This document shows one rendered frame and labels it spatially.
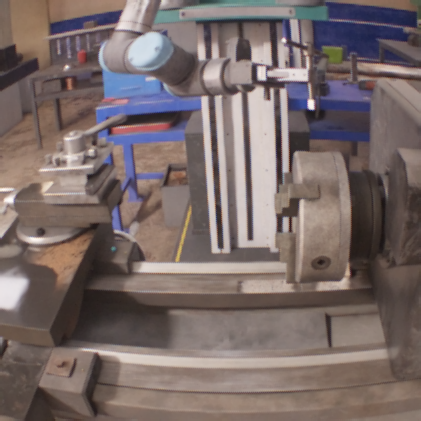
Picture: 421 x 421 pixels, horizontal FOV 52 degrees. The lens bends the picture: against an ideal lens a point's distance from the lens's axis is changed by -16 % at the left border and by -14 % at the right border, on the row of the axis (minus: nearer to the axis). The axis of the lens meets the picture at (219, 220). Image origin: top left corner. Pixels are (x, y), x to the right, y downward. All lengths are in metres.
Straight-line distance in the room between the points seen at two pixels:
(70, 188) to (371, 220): 0.74
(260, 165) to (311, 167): 1.24
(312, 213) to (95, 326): 0.70
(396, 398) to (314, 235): 0.38
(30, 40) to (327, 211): 8.19
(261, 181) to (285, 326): 1.01
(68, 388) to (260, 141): 1.43
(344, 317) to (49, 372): 0.77
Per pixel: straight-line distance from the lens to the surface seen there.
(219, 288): 1.18
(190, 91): 1.07
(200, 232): 2.38
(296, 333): 1.21
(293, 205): 0.85
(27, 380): 0.98
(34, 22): 8.71
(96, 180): 1.18
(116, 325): 1.28
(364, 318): 1.28
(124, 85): 2.92
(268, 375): 0.96
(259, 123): 2.02
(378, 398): 0.94
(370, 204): 0.88
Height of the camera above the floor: 1.55
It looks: 29 degrees down
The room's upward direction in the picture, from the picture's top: 4 degrees counter-clockwise
